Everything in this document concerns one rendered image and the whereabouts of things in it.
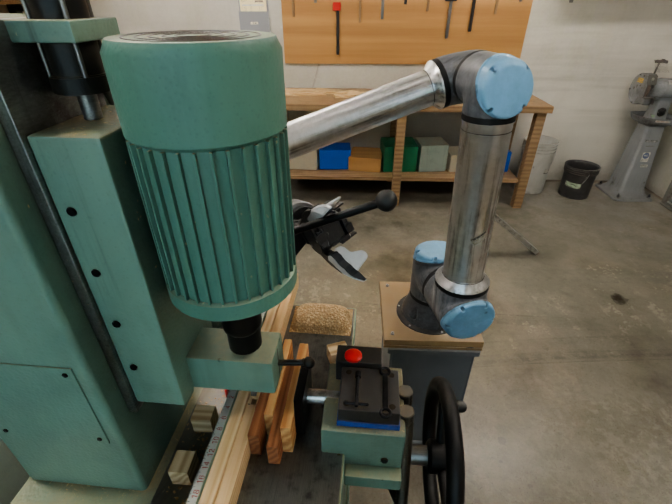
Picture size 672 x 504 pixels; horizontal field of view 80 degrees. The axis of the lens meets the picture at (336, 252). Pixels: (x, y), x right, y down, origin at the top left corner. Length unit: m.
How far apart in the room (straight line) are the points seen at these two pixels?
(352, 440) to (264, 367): 0.19
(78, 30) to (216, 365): 0.46
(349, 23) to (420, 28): 0.59
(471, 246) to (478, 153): 0.24
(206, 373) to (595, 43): 4.04
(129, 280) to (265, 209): 0.20
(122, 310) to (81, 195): 0.16
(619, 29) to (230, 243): 4.11
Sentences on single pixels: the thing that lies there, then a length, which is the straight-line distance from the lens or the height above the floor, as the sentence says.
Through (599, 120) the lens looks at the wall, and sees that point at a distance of 4.50.
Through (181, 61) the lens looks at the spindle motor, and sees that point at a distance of 0.39.
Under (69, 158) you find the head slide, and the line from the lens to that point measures 0.50.
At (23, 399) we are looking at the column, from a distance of 0.77.
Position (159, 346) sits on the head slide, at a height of 1.13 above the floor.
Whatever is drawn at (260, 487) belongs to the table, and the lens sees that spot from 0.72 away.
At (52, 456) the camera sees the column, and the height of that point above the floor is 0.89.
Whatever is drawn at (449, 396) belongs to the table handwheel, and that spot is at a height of 0.95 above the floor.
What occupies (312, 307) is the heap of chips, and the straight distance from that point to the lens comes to 0.93.
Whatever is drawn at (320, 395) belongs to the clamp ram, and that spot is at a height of 0.96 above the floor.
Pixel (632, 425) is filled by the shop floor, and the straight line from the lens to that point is 2.24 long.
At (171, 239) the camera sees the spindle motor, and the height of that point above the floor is 1.31.
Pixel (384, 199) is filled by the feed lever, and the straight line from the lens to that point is 0.62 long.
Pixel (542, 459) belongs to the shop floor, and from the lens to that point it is 1.95.
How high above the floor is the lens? 1.54
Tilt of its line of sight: 33 degrees down
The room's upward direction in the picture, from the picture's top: straight up
